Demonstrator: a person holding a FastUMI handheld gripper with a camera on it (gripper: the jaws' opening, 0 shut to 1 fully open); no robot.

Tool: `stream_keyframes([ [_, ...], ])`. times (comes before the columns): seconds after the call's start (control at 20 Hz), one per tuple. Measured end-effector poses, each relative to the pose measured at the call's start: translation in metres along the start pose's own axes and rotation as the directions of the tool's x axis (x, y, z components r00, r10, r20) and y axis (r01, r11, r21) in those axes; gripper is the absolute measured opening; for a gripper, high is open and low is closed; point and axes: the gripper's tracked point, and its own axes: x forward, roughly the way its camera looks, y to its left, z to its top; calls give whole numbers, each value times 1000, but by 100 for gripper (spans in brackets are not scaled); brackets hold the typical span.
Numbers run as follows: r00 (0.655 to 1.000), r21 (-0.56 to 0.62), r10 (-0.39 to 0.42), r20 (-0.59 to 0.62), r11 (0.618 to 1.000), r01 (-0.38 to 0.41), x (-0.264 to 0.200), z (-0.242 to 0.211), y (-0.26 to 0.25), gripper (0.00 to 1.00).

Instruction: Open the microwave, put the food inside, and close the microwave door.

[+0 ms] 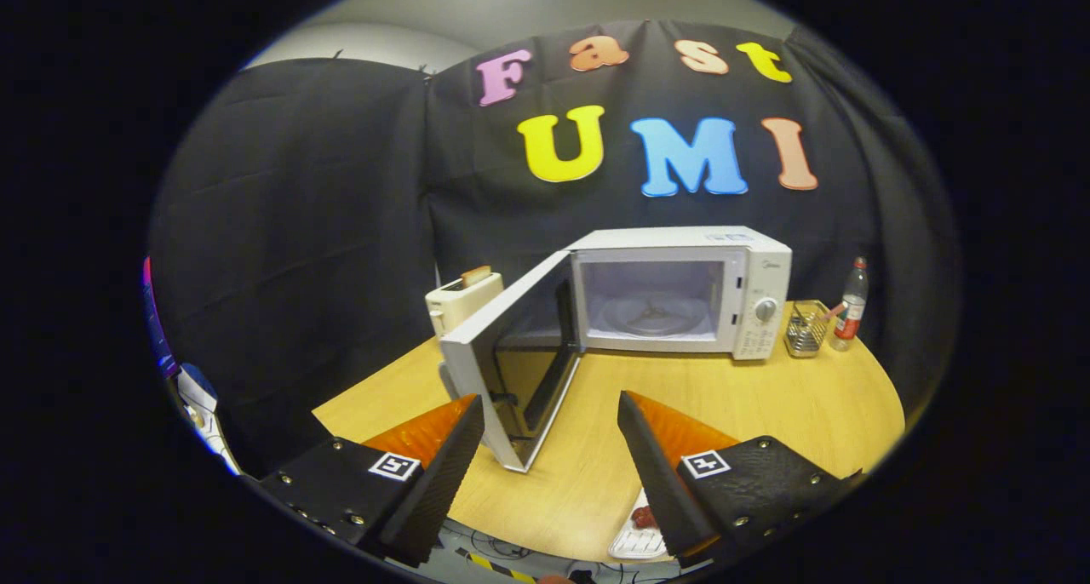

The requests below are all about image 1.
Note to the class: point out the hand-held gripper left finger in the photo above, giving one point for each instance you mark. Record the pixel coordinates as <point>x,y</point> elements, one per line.
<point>443,482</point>

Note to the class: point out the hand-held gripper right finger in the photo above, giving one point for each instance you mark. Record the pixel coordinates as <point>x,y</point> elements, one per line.
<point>664,482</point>

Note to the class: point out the brown meat piece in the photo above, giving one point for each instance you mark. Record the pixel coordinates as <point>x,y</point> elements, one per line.
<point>643,517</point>

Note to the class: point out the white toaster oven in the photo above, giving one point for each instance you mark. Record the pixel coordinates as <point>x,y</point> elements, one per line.
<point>766,269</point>

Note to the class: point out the cream bread toaster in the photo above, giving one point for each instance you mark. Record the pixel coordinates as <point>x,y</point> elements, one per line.
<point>464,305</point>

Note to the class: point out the white ridged tray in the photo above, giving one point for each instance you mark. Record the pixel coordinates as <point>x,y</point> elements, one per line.
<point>634,543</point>

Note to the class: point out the yellow black striped tape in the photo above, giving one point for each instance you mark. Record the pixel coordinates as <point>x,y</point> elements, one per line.
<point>490,562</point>

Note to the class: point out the glass turntable plate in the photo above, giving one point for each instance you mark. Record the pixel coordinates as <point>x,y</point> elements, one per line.
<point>630,322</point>

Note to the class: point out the toasted bread slice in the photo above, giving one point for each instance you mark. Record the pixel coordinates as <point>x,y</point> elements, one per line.
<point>477,275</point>

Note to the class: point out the red striped straw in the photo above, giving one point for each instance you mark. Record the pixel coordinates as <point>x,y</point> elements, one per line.
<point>833,311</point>

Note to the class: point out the clear bottle red label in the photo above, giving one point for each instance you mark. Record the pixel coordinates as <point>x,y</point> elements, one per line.
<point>851,312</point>

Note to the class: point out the blue and white box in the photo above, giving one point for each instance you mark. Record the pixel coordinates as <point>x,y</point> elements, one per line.
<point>197,388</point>

